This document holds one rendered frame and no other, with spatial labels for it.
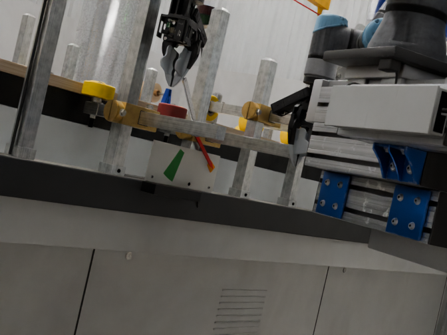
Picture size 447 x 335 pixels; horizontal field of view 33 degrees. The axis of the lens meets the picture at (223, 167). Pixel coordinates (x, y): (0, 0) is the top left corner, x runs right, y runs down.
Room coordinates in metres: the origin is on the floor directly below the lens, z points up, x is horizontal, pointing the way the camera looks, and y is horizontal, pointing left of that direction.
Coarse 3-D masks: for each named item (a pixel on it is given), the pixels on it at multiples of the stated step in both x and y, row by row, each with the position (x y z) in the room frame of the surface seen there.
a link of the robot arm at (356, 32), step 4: (352, 32) 1.75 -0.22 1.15; (356, 32) 1.75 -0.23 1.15; (360, 32) 1.75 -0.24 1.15; (352, 36) 1.74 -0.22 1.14; (356, 36) 1.74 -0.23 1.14; (352, 40) 1.74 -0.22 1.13; (356, 40) 1.74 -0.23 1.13; (352, 44) 1.74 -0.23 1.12; (356, 44) 1.73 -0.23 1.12; (348, 48) 1.74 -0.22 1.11; (352, 48) 1.74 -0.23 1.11; (356, 48) 1.73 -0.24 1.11
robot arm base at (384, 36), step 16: (384, 16) 1.41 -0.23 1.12; (400, 16) 1.37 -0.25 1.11; (416, 16) 1.36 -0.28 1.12; (432, 16) 1.36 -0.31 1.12; (384, 32) 1.38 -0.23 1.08; (400, 32) 1.36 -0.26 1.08; (416, 32) 1.35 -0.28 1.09; (432, 32) 1.36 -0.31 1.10; (416, 48) 1.34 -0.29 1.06; (432, 48) 1.35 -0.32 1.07
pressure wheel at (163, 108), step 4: (160, 104) 2.03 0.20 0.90; (164, 104) 2.02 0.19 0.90; (168, 104) 2.01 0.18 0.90; (172, 104) 2.02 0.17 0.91; (160, 108) 2.03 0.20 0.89; (164, 108) 2.02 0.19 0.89; (168, 108) 2.01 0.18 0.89; (172, 108) 2.01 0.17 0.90; (176, 108) 2.01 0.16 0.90; (180, 108) 2.02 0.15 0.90; (184, 108) 2.03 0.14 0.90; (160, 112) 2.02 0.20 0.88; (164, 112) 2.02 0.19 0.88; (168, 112) 2.01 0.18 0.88; (172, 112) 2.01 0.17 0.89; (176, 112) 2.02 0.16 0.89; (180, 112) 2.02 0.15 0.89; (184, 112) 2.03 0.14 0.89; (172, 116) 2.01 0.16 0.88; (176, 116) 2.02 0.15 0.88; (180, 116) 2.02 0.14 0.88; (184, 116) 2.04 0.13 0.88; (164, 136) 2.05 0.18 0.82; (164, 140) 2.05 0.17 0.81
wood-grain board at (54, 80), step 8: (0, 64) 1.69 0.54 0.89; (8, 64) 1.71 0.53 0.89; (16, 64) 1.72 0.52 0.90; (8, 72) 1.71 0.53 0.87; (16, 72) 1.73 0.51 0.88; (24, 72) 1.74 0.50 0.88; (56, 80) 1.82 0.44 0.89; (64, 80) 1.84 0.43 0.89; (72, 80) 1.85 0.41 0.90; (64, 88) 1.84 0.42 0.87; (72, 88) 1.86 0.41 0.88; (80, 88) 1.88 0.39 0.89; (144, 104) 2.06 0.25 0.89; (152, 104) 2.08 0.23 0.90; (232, 128) 2.37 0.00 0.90
